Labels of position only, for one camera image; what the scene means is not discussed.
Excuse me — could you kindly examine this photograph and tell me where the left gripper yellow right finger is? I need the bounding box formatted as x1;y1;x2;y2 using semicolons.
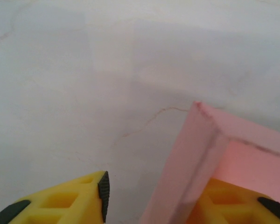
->
186;178;280;224

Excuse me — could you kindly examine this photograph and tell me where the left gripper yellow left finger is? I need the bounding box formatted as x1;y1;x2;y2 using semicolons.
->
0;170;110;224

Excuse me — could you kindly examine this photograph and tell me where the pink paper box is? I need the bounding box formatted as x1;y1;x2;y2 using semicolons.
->
140;100;280;224

